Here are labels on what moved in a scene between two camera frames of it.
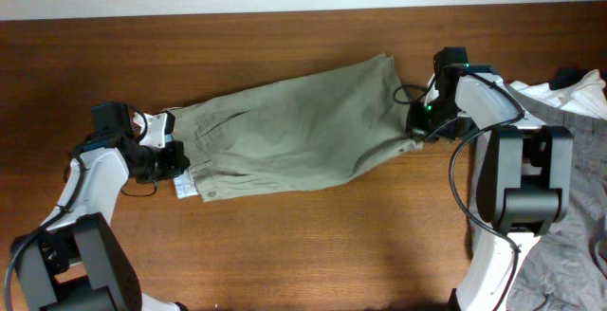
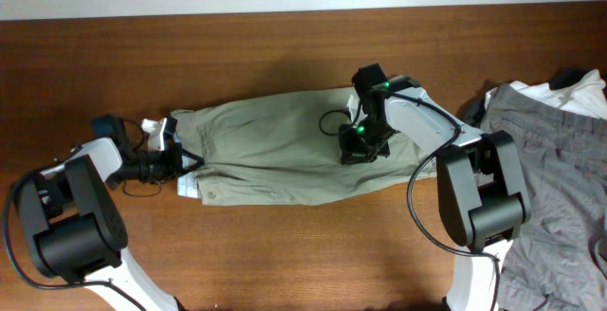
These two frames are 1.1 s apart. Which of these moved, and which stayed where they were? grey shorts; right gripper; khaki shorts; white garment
Moved: right gripper; khaki shorts
Stayed: white garment; grey shorts
